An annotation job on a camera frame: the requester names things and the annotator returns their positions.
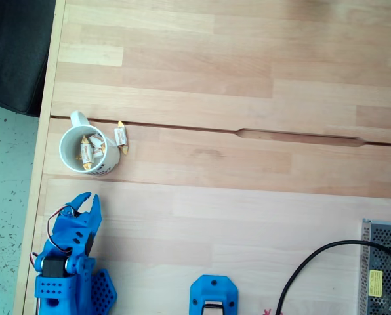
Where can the white yellow sweet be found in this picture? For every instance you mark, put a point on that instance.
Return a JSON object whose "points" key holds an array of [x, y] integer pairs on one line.
{"points": [[85, 152], [120, 136], [97, 142]]}

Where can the white ceramic mug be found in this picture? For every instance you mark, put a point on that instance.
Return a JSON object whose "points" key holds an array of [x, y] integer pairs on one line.
{"points": [[111, 160]]}

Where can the black upholstered seat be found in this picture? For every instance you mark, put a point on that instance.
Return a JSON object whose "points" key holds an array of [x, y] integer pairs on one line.
{"points": [[15, 49]]}

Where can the perforated metal power supply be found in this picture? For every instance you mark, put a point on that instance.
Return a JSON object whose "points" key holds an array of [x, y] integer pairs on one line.
{"points": [[384, 262]]}

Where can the blue printed mount bracket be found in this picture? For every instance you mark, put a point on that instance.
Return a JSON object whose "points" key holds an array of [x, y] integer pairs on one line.
{"points": [[213, 288]]}

